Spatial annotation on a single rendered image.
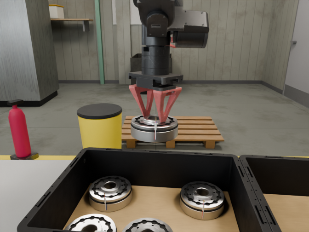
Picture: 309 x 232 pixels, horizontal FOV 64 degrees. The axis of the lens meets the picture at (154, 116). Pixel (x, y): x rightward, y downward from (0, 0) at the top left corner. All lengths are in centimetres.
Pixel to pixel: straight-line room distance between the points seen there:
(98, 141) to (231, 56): 476
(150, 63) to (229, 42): 579
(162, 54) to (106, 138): 162
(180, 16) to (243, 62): 594
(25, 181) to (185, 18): 82
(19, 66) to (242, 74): 475
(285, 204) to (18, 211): 75
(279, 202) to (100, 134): 157
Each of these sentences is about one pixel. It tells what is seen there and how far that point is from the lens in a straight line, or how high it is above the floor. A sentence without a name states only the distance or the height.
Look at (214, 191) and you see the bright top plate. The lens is 63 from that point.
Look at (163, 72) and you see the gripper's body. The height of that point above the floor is 114.
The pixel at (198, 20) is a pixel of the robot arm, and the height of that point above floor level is 124.
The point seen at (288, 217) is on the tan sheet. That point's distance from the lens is 66.
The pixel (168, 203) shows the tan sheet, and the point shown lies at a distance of 63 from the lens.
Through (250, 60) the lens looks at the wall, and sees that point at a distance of 646.
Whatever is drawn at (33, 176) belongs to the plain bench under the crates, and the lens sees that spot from 107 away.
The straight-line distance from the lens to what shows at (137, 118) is 56.
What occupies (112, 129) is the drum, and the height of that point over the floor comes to 47.
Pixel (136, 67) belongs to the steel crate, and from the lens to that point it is 492.
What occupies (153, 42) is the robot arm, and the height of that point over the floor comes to 120.
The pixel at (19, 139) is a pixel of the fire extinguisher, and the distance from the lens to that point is 270.
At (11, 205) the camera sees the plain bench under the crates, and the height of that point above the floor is 70.
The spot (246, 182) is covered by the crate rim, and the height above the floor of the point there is 93.
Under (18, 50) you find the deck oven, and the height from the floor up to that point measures 92.
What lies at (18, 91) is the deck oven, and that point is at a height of 27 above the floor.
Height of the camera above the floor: 122
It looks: 19 degrees down
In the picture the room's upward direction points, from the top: straight up
